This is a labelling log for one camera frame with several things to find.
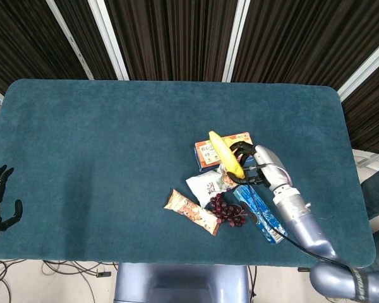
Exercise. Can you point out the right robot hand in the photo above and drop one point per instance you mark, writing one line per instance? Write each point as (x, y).
(270, 167)

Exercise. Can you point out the yellow banana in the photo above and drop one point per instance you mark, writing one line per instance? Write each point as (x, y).
(225, 154)

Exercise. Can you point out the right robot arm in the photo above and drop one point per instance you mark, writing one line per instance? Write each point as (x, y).
(316, 240)

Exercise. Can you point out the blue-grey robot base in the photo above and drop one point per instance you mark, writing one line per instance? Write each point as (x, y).
(183, 284)

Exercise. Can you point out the blue long snack box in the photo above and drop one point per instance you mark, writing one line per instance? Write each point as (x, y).
(262, 217)

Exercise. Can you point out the red grape bunch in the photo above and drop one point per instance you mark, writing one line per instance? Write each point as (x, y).
(227, 213)

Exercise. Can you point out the orange cookie box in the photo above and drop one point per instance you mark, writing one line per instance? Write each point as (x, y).
(208, 154)

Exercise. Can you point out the white snack packet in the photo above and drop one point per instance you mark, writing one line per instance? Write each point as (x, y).
(203, 187)

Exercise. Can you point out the brown snack bar wrapper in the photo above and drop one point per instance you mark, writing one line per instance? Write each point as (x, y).
(194, 214)

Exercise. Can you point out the teal table cloth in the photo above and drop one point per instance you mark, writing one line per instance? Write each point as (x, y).
(113, 164)

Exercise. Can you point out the white aluminium frame rail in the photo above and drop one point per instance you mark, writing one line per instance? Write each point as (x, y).
(235, 41)
(70, 39)
(109, 39)
(364, 72)

